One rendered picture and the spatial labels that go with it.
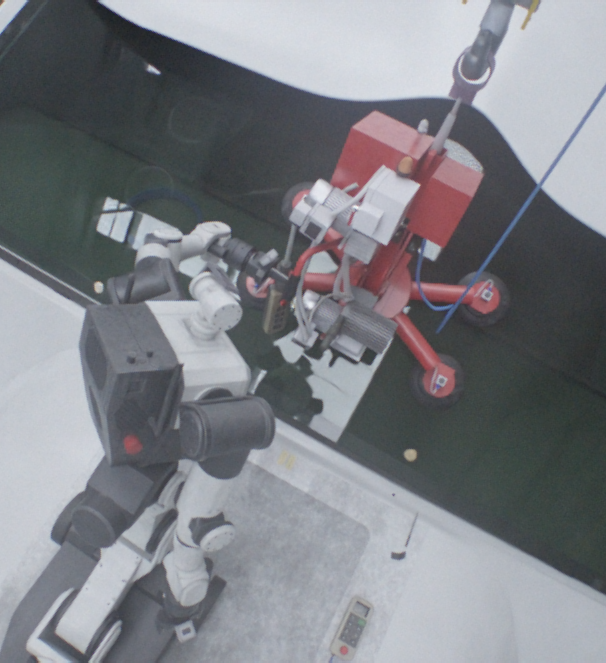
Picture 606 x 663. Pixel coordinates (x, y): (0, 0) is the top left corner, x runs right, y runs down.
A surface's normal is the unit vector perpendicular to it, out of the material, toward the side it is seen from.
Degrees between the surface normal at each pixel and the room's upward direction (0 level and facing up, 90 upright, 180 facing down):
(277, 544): 0
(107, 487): 15
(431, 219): 72
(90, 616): 1
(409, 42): 21
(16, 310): 54
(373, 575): 0
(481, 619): 29
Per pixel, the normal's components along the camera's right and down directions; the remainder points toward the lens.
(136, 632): 0.13, -0.51
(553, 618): -0.23, 0.32
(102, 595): 0.00, -0.31
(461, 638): 0.46, -0.29
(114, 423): 0.49, 0.61
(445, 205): -0.43, 0.53
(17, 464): -0.18, -0.64
